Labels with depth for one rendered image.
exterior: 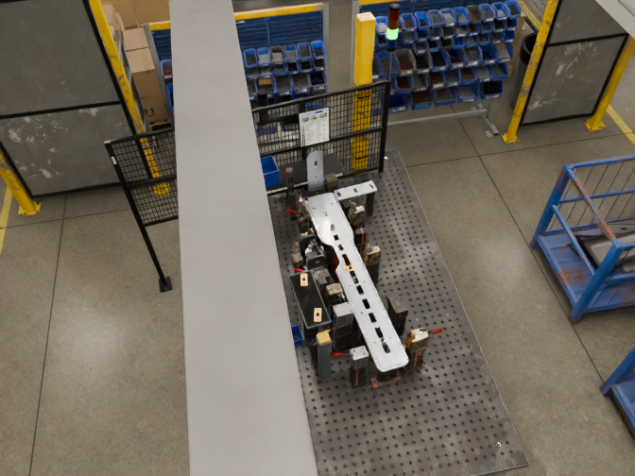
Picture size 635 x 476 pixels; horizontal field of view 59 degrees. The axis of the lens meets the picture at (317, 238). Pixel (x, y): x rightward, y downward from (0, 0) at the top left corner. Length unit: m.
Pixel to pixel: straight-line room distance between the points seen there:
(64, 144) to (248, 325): 4.75
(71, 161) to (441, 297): 3.37
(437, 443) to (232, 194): 2.79
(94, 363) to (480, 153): 3.98
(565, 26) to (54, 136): 4.41
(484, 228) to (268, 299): 4.65
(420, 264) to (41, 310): 3.04
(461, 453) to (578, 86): 3.89
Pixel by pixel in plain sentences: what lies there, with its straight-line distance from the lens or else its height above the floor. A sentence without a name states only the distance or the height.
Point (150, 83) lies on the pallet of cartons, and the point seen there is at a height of 0.60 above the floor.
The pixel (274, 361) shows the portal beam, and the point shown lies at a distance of 0.56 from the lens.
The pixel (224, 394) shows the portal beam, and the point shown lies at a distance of 0.55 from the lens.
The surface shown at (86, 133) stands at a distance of 5.17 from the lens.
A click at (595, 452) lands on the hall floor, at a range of 4.39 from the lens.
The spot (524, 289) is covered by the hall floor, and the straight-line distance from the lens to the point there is 4.87.
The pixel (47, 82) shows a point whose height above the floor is 1.31.
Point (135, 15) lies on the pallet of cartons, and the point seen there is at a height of 0.55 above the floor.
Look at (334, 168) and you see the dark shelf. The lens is 4.06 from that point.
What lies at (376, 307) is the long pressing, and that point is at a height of 1.00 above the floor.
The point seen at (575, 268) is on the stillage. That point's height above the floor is 0.16.
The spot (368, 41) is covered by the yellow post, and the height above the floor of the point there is 1.86.
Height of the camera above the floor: 3.83
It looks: 51 degrees down
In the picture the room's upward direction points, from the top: 2 degrees counter-clockwise
